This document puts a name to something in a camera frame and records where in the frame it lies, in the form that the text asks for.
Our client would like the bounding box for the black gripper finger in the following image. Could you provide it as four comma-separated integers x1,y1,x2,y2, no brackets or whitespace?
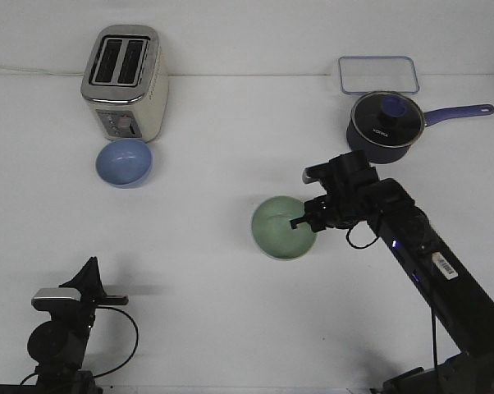
59,256,105,296
290,213,326,233

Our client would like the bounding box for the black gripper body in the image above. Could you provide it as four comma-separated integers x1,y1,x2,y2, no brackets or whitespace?
49,295,129,324
304,150,379,229

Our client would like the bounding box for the green bowl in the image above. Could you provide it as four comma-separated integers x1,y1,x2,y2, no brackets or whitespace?
251,195,316,260

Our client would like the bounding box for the blue bowl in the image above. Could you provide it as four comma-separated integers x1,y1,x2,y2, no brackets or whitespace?
95,138,153,189

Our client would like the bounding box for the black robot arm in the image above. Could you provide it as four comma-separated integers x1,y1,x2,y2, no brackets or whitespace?
290,150,494,393
27,257,129,393

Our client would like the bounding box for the dark blue saucepan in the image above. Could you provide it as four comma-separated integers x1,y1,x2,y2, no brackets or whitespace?
346,103,494,164

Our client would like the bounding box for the glass pot lid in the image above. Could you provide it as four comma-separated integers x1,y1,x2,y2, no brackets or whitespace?
351,91,425,148

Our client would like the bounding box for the clear rectangular container lid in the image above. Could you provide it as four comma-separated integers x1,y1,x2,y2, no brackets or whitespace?
338,56,419,95

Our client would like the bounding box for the cream and steel toaster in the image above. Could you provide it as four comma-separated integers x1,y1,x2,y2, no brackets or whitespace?
80,25,169,142

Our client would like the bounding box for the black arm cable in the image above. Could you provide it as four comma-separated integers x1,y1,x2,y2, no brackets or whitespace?
91,305,140,378
345,213,383,250

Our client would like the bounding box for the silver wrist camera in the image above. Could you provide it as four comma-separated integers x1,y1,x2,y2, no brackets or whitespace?
302,163,332,187
31,287,81,312

